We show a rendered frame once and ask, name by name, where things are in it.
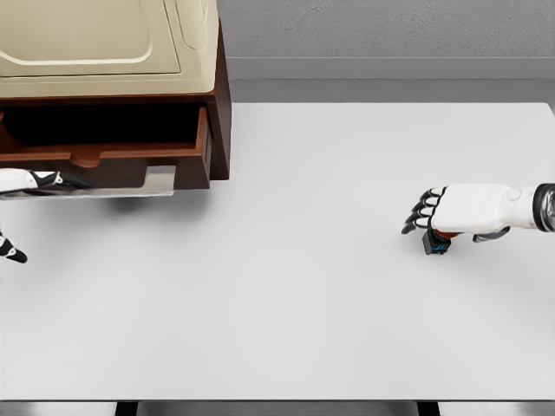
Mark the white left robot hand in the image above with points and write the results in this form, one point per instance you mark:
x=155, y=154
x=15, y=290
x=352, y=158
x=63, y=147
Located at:
x=26, y=179

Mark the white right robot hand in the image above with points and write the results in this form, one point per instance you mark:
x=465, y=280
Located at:
x=472, y=206

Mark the black switch with red button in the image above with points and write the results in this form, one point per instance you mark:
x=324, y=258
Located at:
x=435, y=247

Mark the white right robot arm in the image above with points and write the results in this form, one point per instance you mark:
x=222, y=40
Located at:
x=531, y=207

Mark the brown wooden cabinet cream top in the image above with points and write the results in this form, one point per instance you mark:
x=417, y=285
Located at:
x=130, y=43

